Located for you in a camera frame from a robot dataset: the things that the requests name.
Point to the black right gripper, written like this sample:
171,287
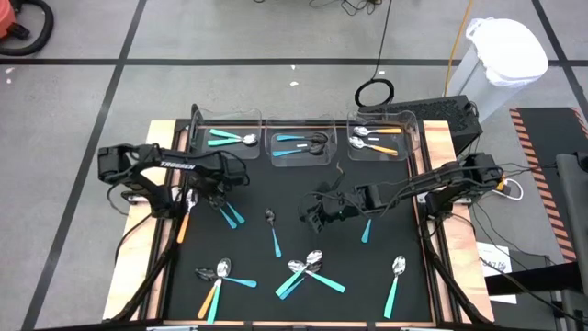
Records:
340,200

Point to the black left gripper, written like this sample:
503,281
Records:
213,188

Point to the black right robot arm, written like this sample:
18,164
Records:
413,184

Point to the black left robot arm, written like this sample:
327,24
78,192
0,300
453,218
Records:
184,164

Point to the clear plastic bin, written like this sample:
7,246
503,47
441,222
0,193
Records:
404,154
202,151
275,162

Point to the black table mat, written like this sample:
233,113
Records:
349,285

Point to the black support strut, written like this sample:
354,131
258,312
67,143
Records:
146,282
448,278

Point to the black computer case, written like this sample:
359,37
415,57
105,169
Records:
441,112

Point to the white paper sheet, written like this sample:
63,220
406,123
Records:
494,255

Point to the yellow power strip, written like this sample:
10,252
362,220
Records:
500,183

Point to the hazard-striped black floor mat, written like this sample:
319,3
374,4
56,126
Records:
551,133

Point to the white trash bin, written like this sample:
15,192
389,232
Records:
505,50

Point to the grey equipment cart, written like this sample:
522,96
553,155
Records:
574,207

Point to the orange vacuum cleaner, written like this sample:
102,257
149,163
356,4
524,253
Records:
5,23

